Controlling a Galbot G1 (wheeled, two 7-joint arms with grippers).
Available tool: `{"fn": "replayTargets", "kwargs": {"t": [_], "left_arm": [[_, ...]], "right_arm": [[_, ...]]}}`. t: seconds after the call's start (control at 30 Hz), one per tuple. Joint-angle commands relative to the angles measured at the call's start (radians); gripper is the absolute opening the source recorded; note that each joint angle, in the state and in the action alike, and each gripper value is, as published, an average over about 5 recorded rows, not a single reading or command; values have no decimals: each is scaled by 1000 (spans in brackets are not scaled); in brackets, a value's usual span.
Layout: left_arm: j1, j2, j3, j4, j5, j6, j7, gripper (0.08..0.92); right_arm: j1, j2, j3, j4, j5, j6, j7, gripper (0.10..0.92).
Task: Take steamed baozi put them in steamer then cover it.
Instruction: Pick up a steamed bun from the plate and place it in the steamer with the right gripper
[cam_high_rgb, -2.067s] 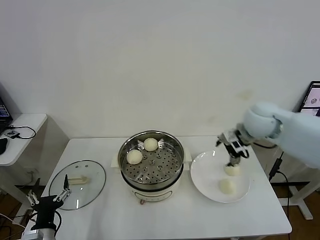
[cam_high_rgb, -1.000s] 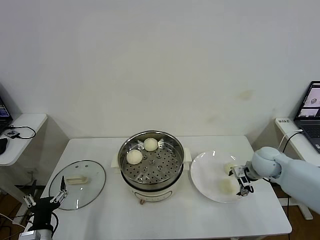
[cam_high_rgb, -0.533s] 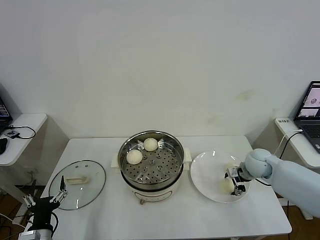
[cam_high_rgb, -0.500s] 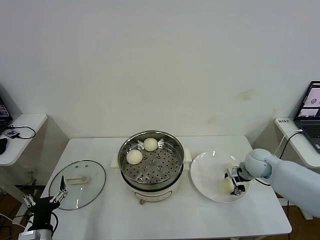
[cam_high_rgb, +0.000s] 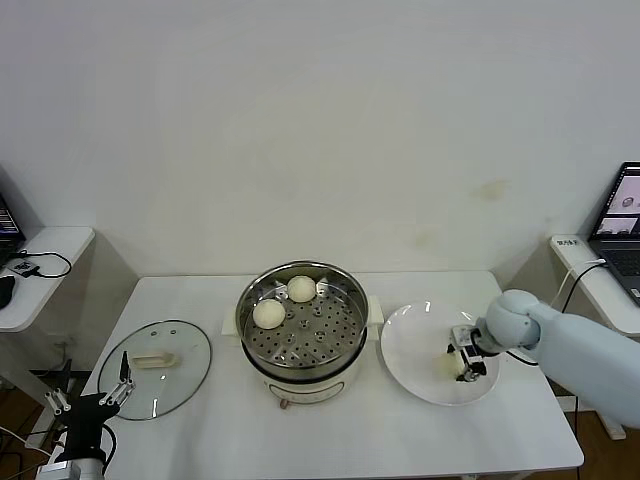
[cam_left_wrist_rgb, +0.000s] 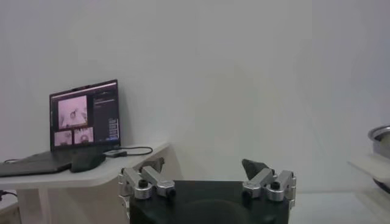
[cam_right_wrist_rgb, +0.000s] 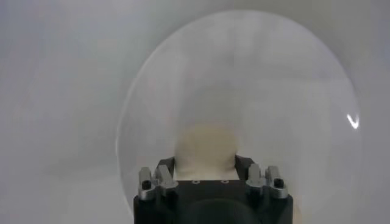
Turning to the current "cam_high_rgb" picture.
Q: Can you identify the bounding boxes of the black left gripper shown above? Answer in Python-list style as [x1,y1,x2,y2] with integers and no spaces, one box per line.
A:
[43,350,137,464]

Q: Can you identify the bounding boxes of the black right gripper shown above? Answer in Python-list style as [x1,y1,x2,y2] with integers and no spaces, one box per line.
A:
[443,327,489,385]

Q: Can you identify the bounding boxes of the white steamed baozi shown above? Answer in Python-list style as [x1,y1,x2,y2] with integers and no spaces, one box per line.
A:
[286,275,318,304]
[431,352,465,381]
[252,299,287,331]

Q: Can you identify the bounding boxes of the round glass pot lid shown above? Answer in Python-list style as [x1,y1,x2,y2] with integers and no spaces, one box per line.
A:
[97,318,214,420]

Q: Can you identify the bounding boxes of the perforated stainless steel steamer insert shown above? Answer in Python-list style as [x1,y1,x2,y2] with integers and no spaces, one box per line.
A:
[234,260,370,370]

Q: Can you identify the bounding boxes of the round white plate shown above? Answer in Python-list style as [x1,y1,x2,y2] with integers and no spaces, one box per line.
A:
[379,300,501,407]

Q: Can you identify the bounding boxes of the white side desk with mouse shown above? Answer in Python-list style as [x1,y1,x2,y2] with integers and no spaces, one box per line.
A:
[0,225,97,419]

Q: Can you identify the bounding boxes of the small black usb hub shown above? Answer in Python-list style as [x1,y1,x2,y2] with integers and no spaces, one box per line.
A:
[10,258,41,278]

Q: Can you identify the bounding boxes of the white side desk with label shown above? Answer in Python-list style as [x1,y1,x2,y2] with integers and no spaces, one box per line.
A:
[549,233,640,441]

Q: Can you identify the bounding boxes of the white electric cooking pot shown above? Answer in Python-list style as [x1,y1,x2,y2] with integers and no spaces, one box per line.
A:
[221,294,385,410]

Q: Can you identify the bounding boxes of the black laptop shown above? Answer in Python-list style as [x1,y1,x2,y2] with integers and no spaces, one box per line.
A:
[0,192,27,266]

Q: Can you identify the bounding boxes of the grey laptop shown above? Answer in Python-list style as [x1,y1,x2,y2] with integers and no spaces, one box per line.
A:
[587,161,640,307]

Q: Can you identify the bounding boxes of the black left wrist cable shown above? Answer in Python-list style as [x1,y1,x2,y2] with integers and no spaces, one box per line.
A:
[102,424,118,464]

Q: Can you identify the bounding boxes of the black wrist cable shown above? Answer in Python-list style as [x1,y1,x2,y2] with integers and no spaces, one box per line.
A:
[102,424,118,464]
[502,349,541,366]

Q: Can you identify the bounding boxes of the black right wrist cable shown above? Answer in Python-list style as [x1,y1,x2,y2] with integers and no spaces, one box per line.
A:
[502,349,541,366]

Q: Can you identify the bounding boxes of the white floor cable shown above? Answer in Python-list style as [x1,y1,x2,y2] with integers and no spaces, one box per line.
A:
[0,424,54,457]

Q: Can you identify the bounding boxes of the white laptop cable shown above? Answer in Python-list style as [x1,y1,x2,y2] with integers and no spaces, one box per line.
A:
[552,257,609,309]

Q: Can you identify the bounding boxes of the thin black hub cable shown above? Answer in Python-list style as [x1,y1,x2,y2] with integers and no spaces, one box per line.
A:
[22,249,73,279]

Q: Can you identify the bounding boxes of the black laptop power cable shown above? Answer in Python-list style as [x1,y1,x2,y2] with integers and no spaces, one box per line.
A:
[549,262,607,314]

